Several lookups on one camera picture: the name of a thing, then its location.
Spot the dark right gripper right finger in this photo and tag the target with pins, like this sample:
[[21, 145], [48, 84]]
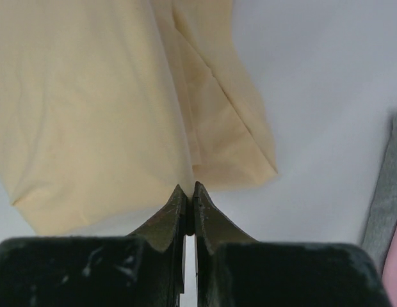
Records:
[[234, 269]]

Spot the folded pink t shirt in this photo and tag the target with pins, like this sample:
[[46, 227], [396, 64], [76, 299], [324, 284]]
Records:
[[389, 276]]

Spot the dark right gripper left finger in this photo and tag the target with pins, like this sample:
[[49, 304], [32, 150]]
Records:
[[144, 268]]

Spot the folded grey t shirt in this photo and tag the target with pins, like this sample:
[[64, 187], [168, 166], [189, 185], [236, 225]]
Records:
[[382, 217]]

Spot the cream yellow t shirt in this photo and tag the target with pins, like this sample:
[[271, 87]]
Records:
[[106, 106]]

